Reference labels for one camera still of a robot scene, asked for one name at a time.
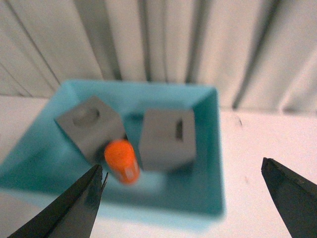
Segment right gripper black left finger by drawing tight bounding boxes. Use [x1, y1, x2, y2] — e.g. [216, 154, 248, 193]
[10, 164, 107, 238]

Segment white pleated curtain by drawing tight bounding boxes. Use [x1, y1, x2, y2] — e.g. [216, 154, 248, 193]
[0, 0, 317, 114]

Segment gray cube with square hole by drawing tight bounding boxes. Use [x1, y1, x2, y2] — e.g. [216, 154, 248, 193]
[139, 109, 197, 171]

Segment orange cylinder marked 4680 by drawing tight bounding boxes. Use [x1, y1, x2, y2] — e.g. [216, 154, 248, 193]
[104, 139, 140, 185]

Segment light blue plastic box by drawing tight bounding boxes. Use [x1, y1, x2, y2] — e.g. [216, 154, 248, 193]
[0, 79, 223, 216]

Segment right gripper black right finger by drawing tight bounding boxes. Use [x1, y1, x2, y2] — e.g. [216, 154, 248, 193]
[261, 158, 317, 238]

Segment gray cube with round hole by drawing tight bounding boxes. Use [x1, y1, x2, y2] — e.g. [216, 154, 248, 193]
[55, 96, 126, 164]

